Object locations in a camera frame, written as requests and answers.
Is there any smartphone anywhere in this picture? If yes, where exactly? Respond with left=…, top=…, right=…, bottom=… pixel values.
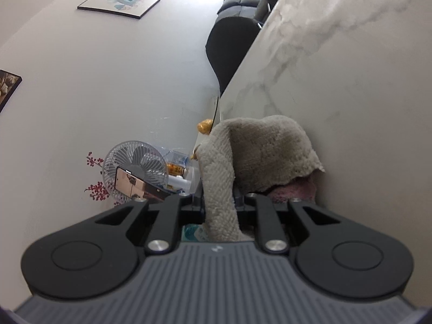
left=115, top=166, right=171, bottom=204

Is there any red berry branch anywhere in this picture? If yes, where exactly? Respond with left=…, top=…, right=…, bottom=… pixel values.
left=84, top=152, right=117, bottom=207

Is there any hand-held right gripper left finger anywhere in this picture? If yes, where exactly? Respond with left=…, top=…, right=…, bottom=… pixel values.
left=94, top=189, right=205, bottom=256

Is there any black dining chair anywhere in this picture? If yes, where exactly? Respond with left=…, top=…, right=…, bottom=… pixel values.
left=205, top=16, right=261, bottom=97

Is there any black framed wall picture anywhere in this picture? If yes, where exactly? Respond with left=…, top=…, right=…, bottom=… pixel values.
left=77, top=0, right=161, bottom=20

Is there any beige towel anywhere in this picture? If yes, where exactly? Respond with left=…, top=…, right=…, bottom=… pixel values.
left=197, top=115, right=326, bottom=242

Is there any clear plastic bottle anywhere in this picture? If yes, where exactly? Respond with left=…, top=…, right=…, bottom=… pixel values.
left=162, top=147, right=200, bottom=194

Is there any white plate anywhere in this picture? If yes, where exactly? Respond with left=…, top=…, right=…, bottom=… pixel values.
left=193, top=96, right=222, bottom=156

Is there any white table fan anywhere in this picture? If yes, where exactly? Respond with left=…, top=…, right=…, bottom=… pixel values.
left=102, top=140, right=170, bottom=207

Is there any brown wall picture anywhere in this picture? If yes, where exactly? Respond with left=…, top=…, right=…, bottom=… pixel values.
left=0, top=69, right=23, bottom=114

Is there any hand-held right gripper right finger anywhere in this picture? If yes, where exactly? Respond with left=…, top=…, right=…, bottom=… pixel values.
left=232, top=192, right=342, bottom=254

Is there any yellow label glass jar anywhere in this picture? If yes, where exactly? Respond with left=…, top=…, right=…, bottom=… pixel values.
left=165, top=163, right=188, bottom=178

